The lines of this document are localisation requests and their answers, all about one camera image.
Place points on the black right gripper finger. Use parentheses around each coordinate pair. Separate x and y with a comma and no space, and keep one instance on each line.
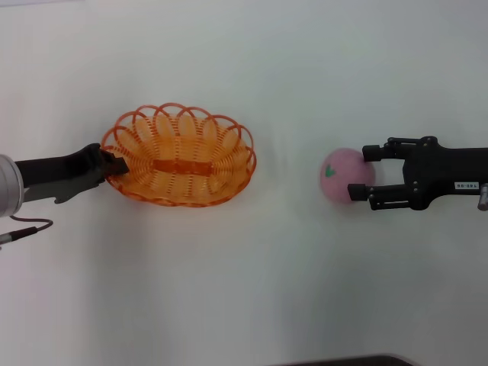
(358,191)
(371,153)

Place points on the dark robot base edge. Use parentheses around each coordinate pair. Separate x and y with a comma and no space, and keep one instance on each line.
(343,361)

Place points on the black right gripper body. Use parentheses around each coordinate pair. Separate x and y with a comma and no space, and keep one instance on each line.
(438,171)

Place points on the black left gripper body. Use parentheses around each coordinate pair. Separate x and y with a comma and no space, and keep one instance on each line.
(57,171)

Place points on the pink peach with green leaf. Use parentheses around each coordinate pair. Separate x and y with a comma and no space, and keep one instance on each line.
(339,183)

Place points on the silver plug on right gripper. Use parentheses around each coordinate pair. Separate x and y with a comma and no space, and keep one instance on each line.
(483,196)

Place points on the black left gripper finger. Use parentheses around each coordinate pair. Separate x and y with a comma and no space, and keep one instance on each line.
(116,165)

